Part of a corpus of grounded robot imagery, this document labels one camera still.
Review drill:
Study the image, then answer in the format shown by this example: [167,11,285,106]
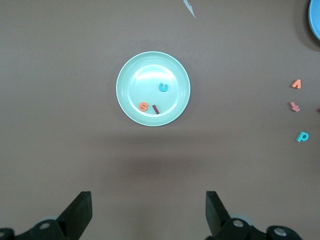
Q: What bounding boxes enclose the blue plate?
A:
[308,0,320,42]

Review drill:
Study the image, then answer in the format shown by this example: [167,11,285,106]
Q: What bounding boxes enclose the white paper scrap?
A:
[183,0,197,19]

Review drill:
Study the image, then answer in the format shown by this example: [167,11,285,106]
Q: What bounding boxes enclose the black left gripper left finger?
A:
[14,191,92,240]

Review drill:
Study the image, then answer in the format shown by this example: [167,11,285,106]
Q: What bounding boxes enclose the teal foam letter d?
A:
[296,131,310,143]

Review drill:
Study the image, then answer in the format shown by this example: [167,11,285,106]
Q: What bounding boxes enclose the brown table cover sheet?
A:
[0,0,320,240]

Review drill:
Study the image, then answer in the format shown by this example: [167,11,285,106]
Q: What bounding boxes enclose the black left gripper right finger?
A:
[206,191,267,240]

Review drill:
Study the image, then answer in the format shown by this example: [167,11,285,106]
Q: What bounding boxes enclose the light green plate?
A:
[115,51,192,127]

